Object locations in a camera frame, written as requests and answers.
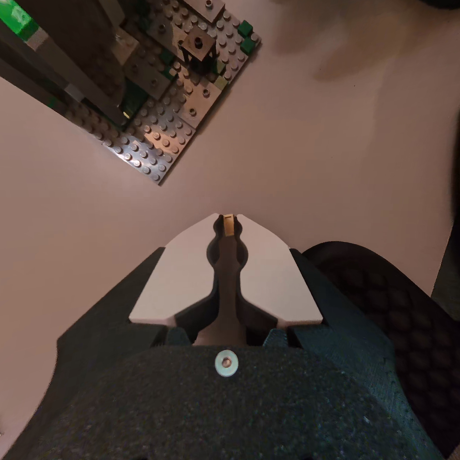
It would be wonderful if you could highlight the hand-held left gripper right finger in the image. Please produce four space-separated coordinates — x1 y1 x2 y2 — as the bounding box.
235 214 324 344

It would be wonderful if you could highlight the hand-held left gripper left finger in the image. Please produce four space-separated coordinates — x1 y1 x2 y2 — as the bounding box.
129 213 220 343

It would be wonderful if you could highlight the grey tan toy brick build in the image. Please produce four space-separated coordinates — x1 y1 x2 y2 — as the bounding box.
0 0 262 187

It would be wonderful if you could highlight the grey desk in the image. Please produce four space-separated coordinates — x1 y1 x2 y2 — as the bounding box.
0 0 460 443

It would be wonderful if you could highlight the black mesh armrest pad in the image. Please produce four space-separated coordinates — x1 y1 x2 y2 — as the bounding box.
302 241 460 459

